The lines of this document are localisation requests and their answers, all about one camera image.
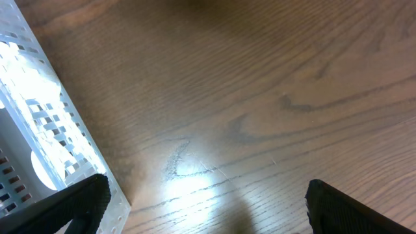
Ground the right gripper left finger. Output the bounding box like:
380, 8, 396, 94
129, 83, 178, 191
1, 174, 111, 234

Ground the clear white plastic basket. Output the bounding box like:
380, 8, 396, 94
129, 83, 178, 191
1, 1, 131, 233

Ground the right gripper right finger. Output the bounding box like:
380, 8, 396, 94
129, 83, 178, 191
305, 179, 415, 234

